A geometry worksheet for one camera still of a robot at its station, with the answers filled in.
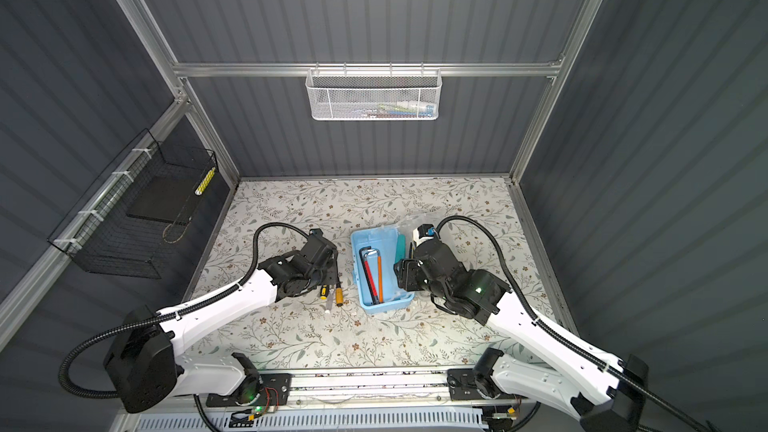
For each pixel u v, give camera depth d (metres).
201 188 0.80
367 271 0.94
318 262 0.65
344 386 0.75
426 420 0.77
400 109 0.91
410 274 0.63
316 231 0.76
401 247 0.92
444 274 0.52
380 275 0.95
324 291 0.89
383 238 1.00
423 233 0.64
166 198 0.75
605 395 0.39
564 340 0.42
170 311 0.44
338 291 0.89
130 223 0.72
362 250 0.99
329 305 0.88
